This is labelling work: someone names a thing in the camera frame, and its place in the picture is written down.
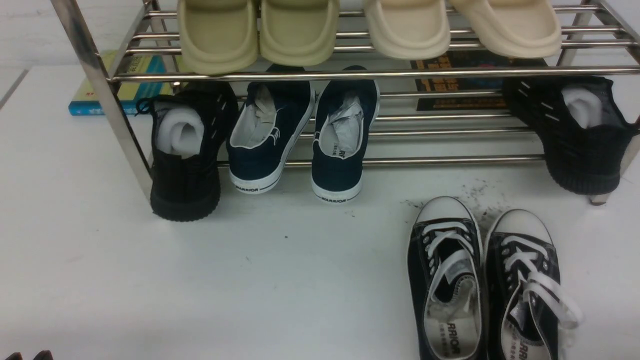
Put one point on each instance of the navy slip-on shoe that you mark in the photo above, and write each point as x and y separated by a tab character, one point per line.
345	111
270	122

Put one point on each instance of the stainless steel shoe rack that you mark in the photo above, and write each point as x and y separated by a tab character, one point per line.
150	19

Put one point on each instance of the black knit sneaker left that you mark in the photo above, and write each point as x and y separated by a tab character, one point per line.
188	130

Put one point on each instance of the black knit sneaker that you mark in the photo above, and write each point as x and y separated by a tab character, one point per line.
188	130
584	134

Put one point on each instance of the black canvas lace-up left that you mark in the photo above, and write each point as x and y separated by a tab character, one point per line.
444	266

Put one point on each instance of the black canvas lace-up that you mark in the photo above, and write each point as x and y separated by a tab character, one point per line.
528	307
444	266

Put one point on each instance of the olive green slipper right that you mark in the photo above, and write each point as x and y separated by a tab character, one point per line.
298	33

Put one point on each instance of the olive green slipper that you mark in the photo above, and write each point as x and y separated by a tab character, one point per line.
218	37
298	33

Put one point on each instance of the cream slipper left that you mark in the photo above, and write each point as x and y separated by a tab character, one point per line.
408	29

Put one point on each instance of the cream slipper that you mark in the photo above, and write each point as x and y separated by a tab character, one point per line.
521	29
408	29

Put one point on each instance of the olive green slipper left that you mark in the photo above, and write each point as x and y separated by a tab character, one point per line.
218	37

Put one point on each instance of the black orange book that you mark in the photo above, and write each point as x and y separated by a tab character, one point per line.
469	93

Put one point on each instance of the black canvas lace-up right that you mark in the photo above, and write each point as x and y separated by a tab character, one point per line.
528	307

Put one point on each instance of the cream slipper right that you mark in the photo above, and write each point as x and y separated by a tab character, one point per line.
521	29

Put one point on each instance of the blue yellow book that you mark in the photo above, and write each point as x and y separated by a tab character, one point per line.
85	101

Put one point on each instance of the black knit sneaker right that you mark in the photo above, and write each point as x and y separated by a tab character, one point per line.
584	134

